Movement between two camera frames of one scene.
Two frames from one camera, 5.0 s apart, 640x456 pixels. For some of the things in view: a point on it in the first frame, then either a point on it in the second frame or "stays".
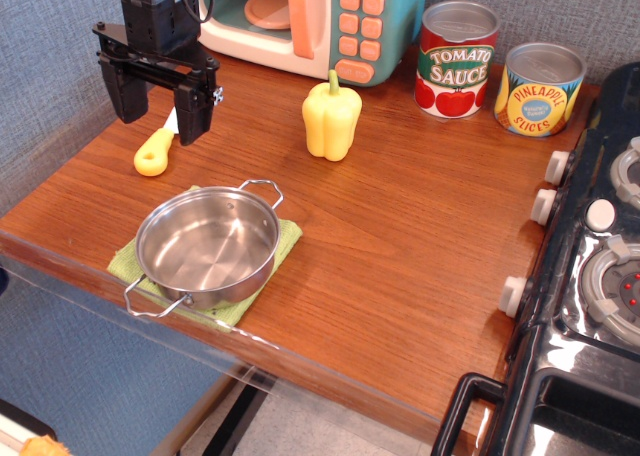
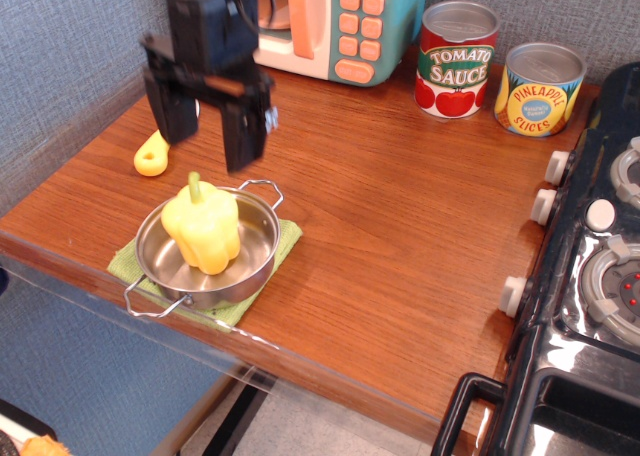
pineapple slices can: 538,88 stays
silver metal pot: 212,248 stays
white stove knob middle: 542,205 stays
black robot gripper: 162,43 -> 209,53
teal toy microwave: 359,30 stays
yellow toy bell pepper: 331,117 -> 202,221
